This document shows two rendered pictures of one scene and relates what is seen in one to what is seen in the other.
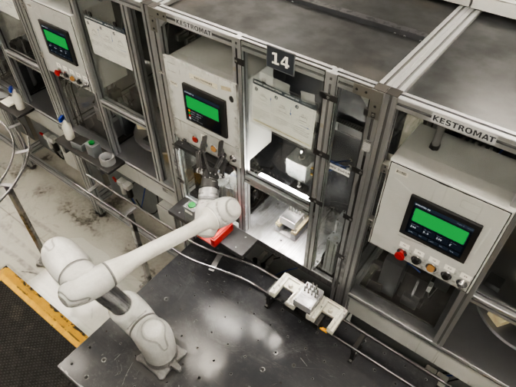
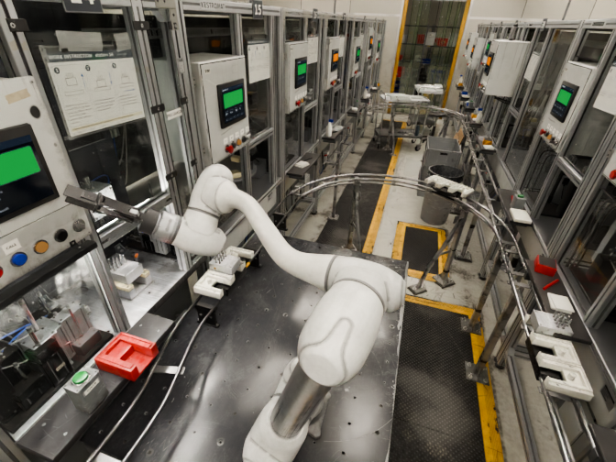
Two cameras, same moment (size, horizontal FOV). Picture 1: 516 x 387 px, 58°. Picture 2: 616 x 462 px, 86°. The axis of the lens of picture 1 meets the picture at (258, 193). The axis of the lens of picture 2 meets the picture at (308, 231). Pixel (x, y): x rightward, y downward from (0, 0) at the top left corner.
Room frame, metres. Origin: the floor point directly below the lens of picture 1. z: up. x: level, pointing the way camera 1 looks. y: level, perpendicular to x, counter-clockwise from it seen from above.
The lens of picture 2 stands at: (1.29, 1.15, 1.97)
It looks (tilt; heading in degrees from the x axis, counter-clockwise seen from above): 32 degrees down; 250
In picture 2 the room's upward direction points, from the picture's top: 2 degrees clockwise
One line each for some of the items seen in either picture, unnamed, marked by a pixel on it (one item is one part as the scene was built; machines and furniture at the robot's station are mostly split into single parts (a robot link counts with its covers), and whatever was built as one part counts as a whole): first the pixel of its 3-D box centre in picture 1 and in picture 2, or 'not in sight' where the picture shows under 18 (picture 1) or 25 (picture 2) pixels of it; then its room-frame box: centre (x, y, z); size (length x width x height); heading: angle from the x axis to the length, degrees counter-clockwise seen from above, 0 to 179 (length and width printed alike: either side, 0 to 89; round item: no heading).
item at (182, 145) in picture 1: (203, 154); (34, 275); (1.74, 0.27, 1.37); 0.36 x 0.04 x 0.04; 53
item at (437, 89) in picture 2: not in sight; (424, 108); (-3.51, -4.93, 0.48); 0.84 x 0.58 x 0.97; 61
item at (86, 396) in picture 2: (193, 211); (84, 388); (1.72, 0.35, 0.97); 0.08 x 0.08 x 0.12; 53
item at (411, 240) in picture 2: not in sight; (420, 248); (-0.80, -1.10, 0.01); 1.00 x 0.55 x 0.01; 53
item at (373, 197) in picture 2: not in sight; (379, 160); (-1.68, -3.53, 0.01); 5.85 x 0.59 x 0.01; 53
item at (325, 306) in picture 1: (307, 305); (226, 273); (1.22, -0.24, 0.84); 0.36 x 0.14 x 0.10; 53
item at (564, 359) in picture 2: not in sight; (552, 356); (0.02, 0.67, 0.84); 0.37 x 0.14 x 0.10; 53
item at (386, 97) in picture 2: not in sight; (401, 120); (-2.41, -4.16, 0.48); 0.88 x 0.56 x 0.96; 161
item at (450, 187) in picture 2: not in sight; (447, 188); (-0.65, -0.81, 0.84); 0.37 x 0.14 x 0.10; 111
